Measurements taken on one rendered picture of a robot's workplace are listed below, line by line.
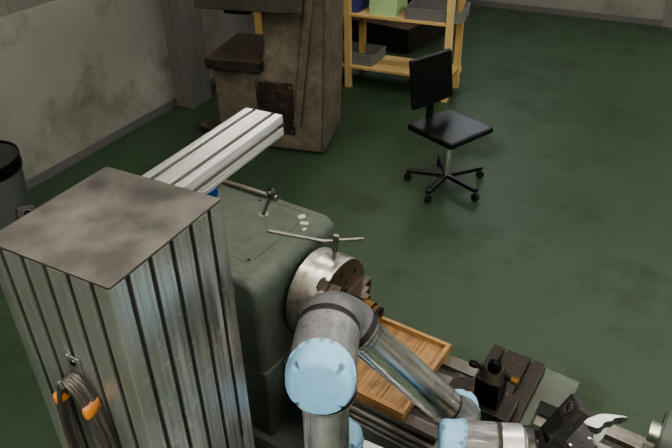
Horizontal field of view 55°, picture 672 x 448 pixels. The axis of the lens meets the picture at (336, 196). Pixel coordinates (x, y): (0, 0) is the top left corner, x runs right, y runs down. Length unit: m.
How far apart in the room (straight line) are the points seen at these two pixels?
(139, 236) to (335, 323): 0.36
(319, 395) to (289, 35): 4.21
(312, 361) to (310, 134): 4.39
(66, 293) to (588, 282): 3.64
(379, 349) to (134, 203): 0.53
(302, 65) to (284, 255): 3.09
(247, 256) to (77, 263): 1.29
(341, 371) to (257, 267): 1.12
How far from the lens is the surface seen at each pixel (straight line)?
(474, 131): 4.75
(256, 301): 2.12
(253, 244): 2.26
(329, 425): 1.20
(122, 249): 0.97
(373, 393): 2.24
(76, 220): 1.06
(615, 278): 4.37
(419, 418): 2.21
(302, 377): 1.09
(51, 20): 5.51
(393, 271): 4.13
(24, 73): 5.39
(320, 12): 4.98
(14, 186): 4.56
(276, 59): 5.22
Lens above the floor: 2.57
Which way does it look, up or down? 32 degrees down
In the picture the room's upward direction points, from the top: 1 degrees counter-clockwise
